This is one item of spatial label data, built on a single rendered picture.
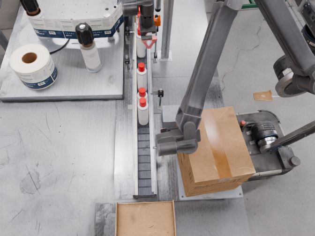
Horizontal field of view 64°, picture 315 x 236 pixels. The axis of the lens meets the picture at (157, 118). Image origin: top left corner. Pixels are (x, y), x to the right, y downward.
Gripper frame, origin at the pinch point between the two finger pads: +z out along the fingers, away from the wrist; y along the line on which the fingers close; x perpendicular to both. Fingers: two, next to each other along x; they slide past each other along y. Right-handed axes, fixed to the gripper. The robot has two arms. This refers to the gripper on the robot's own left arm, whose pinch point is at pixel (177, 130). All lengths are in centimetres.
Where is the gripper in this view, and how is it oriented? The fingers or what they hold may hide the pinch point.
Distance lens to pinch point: 98.2
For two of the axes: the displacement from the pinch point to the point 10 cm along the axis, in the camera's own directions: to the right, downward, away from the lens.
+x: 1.2, 9.7, 2.0
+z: -1.1, -1.8, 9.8
